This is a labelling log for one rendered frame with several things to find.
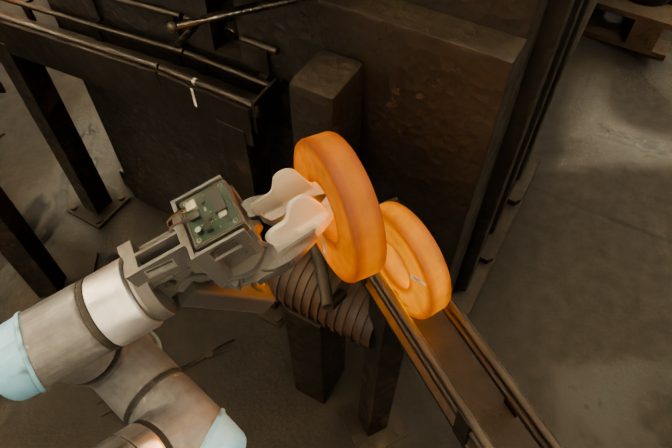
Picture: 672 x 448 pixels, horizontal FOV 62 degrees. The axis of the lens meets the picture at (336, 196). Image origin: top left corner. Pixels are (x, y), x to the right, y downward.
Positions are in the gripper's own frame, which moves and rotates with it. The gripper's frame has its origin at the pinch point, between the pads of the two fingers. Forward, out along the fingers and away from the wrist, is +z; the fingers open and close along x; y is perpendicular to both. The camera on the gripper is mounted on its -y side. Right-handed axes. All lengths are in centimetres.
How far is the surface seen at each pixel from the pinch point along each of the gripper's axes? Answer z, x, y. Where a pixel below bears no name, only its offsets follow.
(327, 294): -6.9, 7.2, -31.4
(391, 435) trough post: -12, -2, -88
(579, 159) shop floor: 80, 46, -113
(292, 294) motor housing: -12.3, 12.8, -36.2
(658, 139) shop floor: 108, 42, -121
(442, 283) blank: 6.4, -6.7, -16.5
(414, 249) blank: 5.3, -3.1, -12.6
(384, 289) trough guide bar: 0.4, -1.6, -21.0
